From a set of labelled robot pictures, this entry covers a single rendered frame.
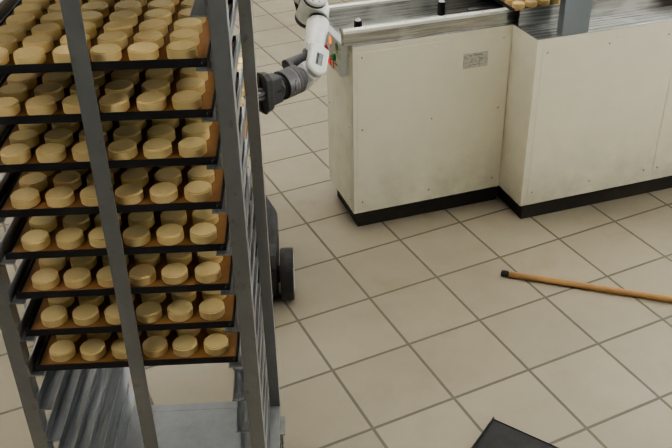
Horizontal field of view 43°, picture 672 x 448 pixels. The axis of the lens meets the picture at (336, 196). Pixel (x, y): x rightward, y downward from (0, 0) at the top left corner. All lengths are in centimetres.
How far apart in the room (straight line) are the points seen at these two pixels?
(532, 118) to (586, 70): 28
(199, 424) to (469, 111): 175
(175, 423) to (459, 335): 108
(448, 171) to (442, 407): 122
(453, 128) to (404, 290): 74
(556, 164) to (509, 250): 43
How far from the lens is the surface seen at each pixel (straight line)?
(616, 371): 310
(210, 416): 266
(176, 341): 178
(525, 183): 369
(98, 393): 228
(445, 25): 344
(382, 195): 363
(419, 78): 346
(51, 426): 196
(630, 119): 384
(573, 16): 347
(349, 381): 295
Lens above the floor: 201
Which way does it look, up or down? 31 degrees down
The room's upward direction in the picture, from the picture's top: 1 degrees counter-clockwise
